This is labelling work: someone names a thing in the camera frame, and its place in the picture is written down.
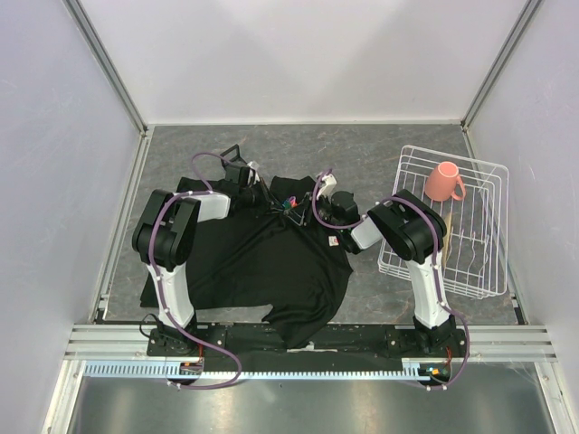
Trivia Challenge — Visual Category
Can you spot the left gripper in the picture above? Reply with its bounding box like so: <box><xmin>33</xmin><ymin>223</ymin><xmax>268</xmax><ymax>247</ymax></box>
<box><xmin>240</xmin><ymin>178</ymin><xmax>284</xmax><ymax>219</ymax></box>

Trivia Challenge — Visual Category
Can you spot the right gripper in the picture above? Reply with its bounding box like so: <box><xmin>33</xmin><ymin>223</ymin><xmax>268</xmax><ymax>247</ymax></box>
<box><xmin>283</xmin><ymin>190</ymin><xmax>342</xmax><ymax>232</ymax></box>

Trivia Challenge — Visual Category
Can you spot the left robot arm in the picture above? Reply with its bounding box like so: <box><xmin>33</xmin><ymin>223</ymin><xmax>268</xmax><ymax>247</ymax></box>
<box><xmin>132</xmin><ymin>160</ymin><xmax>263</xmax><ymax>355</ymax></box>

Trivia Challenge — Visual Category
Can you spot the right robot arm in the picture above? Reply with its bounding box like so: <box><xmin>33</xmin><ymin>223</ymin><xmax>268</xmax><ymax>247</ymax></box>
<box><xmin>280</xmin><ymin>190</ymin><xmax>456</xmax><ymax>356</ymax></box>

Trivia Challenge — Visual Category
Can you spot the black phone stand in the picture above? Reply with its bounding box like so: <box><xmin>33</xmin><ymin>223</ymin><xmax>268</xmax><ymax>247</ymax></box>
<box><xmin>220</xmin><ymin>144</ymin><xmax>247</xmax><ymax>168</ymax></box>

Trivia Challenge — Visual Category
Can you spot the pink mug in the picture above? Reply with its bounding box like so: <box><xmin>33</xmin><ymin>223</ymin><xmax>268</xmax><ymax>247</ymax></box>
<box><xmin>424</xmin><ymin>161</ymin><xmax>466</xmax><ymax>203</ymax></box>

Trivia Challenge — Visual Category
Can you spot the beige object in basket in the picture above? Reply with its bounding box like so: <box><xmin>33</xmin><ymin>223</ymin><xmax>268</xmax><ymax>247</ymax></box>
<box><xmin>441</xmin><ymin>212</ymin><xmax>453</xmax><ymax>269</ymax></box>

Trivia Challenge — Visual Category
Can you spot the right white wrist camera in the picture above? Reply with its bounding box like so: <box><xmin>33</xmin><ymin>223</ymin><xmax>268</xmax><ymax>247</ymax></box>
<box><xmin>315</xmin><ymin>174</ymin><xmax>337</xmax><ymax>200</ymax></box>

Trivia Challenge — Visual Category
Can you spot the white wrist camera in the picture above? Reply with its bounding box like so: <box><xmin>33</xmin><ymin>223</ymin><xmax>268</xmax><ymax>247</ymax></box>
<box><xmin>247</xmin><ymin>161</ymin><xmax>260</xmax><ymax>185</ymax></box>
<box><xmin>315</xmin><ymin>174</ymin><xmax>337</xmax><ymax>200</ymax></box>

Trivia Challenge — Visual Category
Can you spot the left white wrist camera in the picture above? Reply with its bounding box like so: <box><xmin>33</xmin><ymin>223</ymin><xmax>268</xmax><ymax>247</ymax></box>
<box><xmin>247</xmin><ymin>161</ymin><xmax>260</xmax><ymax>185</ymax></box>

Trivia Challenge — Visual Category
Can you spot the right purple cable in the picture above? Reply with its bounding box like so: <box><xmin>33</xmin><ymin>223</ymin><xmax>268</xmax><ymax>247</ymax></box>
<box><xmin>312</xmin><ymin>169</ymin><xmax>471</xmax><ymax>392</ymax></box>

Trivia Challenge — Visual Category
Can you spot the white wire basket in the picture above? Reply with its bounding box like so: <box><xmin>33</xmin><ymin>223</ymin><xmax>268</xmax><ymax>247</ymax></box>
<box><xmin>394</xmin><ymin>146</ymin><xmax>508</xmax><ymax>299</ymax></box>

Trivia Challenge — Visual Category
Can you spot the slotted cable duct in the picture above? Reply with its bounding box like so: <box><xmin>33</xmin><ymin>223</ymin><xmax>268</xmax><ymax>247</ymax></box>
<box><xmin>83</xmin><ymin>360</ymin><xmax>428</xmax><ymax>381</ymax></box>

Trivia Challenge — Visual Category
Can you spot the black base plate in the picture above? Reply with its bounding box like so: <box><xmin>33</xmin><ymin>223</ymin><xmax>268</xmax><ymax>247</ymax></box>
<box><xmin>140</xmin><ymin>323</ymin><xmax>467</xmax><ymax>371</ymax></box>

